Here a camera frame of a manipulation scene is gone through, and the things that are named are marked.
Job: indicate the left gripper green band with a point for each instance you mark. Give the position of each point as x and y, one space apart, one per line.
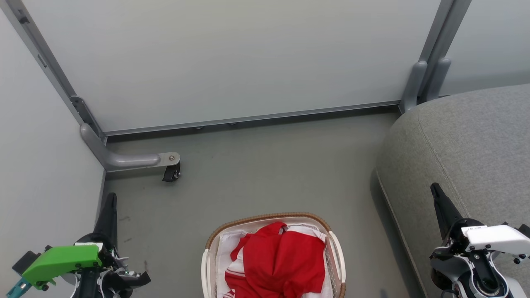
62 260

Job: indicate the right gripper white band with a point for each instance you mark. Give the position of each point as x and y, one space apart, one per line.
492 238

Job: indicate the plain red garment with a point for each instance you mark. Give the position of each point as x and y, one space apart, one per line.
281 260

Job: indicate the grey fabric sofa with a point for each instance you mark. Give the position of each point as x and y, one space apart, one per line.
468 157

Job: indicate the grey partition foot with caster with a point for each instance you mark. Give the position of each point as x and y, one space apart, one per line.
124 159

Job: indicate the black caster wheel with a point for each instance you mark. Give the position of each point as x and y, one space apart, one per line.
170 174

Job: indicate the white basket liner cloth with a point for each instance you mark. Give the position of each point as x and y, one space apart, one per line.
225 245

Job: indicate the grey rounded partition foot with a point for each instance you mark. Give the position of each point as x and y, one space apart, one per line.
414 85
438 78

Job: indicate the white laundry basket brown rim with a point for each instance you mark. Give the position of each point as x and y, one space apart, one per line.
336 256

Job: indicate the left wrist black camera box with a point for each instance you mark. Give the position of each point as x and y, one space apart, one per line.
25 260

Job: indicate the grey partition post with bracket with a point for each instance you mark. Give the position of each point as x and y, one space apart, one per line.
45 58

